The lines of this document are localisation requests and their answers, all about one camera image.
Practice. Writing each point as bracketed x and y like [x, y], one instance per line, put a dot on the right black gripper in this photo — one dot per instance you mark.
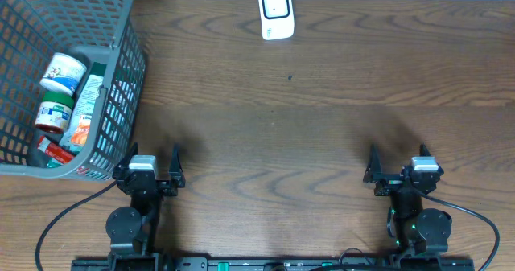
[390, 182]

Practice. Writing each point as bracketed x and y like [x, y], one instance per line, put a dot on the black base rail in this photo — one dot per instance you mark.
[205, 264]

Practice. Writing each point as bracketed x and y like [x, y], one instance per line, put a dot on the red snack packet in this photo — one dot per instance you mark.
[54, 151]

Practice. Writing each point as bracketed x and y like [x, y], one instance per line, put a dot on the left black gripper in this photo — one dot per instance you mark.
[173, 183]

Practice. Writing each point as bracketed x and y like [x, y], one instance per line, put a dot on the grey plastic mesh basket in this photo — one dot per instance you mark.
[92, 31]

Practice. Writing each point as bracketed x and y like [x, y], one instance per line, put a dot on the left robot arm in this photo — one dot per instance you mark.
[132, 230]

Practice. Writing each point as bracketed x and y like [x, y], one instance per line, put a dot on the white tub with blue label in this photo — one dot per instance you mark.
[63, 74]

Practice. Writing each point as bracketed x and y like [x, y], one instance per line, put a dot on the white green glove package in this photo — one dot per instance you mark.
[84, 105]

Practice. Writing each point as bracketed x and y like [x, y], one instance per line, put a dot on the white barcode scanner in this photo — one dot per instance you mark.
[277, 19]

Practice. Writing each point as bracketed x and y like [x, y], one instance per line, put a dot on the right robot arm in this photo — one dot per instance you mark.
[421, 233]

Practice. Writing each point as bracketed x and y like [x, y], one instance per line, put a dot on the orange small box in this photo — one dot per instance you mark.
[80, 135]

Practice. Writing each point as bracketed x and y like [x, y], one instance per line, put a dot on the green lid jar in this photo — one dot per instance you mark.
[54, 112]

